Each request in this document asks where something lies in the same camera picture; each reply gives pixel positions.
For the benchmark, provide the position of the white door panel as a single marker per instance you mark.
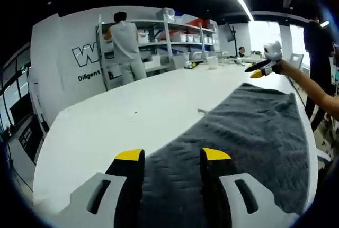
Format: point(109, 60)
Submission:
point(35, 98)

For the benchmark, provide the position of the black low cabinet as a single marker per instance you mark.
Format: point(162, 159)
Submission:
point(26, 138)

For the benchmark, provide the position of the grey fluffy towel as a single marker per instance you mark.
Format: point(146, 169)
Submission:
point(251, 127)

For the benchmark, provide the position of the row of white storage bins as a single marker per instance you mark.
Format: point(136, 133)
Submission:
point(182, 37)

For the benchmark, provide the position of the spare white yellow gripper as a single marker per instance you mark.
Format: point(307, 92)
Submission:
point(188, 64)

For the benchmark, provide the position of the white plastic chair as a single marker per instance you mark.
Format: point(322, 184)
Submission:
point(296, 60)

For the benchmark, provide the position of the grey metal shelving rack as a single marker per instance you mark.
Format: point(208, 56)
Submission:
point(168, 35)

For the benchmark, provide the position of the black monitor on stand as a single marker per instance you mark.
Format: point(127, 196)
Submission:
point(230, 33)

